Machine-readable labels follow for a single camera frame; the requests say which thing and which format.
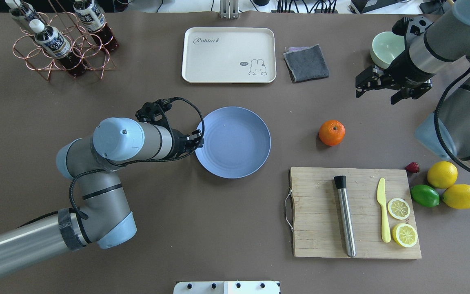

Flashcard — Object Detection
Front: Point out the yellow lemon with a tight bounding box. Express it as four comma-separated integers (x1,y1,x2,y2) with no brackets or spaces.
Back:
427,161,458,189
442,184,470,209

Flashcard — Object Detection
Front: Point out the red strawberry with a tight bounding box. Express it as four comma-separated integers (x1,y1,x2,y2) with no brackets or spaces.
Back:
404,162,420,174

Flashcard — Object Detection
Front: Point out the green lime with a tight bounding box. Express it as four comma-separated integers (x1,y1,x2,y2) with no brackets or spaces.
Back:
410,184,440,208

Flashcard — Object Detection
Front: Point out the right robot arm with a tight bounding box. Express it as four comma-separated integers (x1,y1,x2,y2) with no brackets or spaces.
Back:
355,0,470,173

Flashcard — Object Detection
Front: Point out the steel muddler black tip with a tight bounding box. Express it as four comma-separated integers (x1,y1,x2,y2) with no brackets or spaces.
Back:
334,175,357,258

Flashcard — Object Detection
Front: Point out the lemon slice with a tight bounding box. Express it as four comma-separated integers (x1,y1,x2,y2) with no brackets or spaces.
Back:
392,223,418,248
387,198,411,220

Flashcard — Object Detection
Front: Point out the yellow plastic knife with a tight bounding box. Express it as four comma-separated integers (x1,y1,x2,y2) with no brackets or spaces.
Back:
377,177,391,243

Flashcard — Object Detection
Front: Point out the copper wire bottle rack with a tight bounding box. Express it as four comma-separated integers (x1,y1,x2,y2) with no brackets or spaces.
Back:
6,0,119,80

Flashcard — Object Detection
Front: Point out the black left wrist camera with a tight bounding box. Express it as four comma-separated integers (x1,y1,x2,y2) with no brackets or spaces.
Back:
135,98,175,128

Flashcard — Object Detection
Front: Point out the grey folded cloth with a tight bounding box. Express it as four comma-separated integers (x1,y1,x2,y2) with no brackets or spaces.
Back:
282,44,330,82

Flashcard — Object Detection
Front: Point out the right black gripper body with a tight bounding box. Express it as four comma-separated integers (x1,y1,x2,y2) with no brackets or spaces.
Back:
372,65,433,94

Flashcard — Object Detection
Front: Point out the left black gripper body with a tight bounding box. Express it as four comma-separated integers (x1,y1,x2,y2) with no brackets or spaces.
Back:
171,130,204,159

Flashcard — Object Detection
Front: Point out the mint green bowl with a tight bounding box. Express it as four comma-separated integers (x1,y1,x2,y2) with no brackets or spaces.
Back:
370,31,405,69

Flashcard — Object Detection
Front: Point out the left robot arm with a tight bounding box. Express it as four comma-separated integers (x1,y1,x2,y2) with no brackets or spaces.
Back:
0,118,204,278

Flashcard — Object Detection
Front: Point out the tea bottle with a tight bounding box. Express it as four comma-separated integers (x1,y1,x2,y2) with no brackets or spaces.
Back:
73,0,119,52
29,19,86,76
5,0,46,31

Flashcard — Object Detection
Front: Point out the aluminium frame post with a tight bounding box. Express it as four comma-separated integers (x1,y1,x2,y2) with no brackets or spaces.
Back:
219,0,240,19

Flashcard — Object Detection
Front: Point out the wooden cutting board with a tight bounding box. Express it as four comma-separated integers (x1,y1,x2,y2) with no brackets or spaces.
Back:
290,167,421,259

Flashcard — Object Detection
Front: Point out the blue plate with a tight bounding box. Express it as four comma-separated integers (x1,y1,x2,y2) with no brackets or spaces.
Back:
195,107,272,179

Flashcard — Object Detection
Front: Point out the cream rabbit tray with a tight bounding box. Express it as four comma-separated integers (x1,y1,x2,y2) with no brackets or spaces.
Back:
181,27,277,84

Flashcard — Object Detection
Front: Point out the orange fruit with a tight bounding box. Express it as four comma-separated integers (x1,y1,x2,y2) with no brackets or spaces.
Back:
318,120,346,146

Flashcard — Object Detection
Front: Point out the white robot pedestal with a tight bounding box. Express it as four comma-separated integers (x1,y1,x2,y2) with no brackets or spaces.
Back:
173,281,281,294

